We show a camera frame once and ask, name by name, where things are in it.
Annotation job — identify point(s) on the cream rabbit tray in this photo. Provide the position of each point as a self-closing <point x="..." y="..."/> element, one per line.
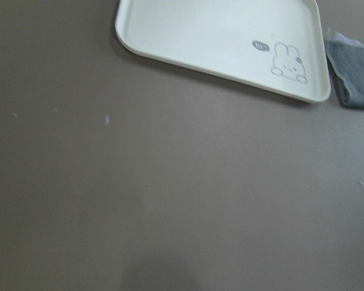
<point x="272" y="45"/>

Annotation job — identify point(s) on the grey folded cloth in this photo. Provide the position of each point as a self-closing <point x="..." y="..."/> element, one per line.
<point x="346" y="57"/>

